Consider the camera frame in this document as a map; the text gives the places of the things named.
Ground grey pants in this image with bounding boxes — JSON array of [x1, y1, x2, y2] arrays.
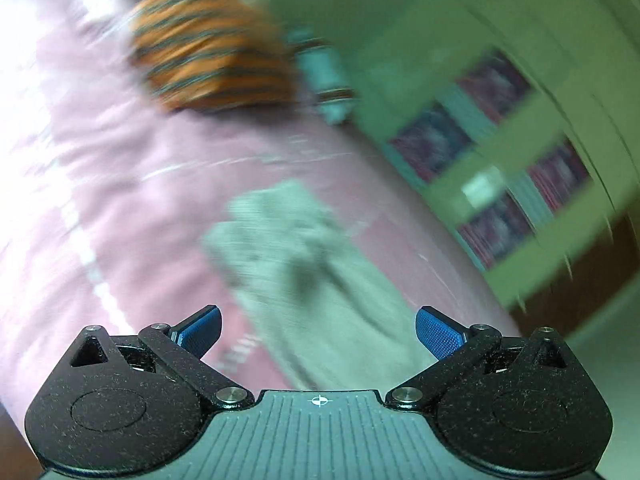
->
[[202, 180, 435, 391]]

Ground lower left poster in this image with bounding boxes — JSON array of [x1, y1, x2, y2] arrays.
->
[[456, 192, 533, 271]]

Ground poster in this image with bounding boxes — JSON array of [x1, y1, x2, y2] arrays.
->
[[527, 138, 590, 214], [456, 192, 533, 271], [390, 101, 473, 183], [457, 49, 533, 125]]

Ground pink quilted bedspread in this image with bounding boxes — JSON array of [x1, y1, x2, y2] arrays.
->
[[1, 0, 516, 419]]

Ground lower right poster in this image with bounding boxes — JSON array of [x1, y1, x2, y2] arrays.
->
[[527, 138, 590, 214]]

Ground upper left poster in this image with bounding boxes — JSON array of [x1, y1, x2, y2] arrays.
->
[[390, 101, 473, 183]]

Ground upper right poster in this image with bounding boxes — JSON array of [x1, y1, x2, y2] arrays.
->
[[457, 49, 533, 125]]

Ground orange striped pillow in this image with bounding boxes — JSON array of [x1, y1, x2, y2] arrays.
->
[[131, 0, 296, 112]]

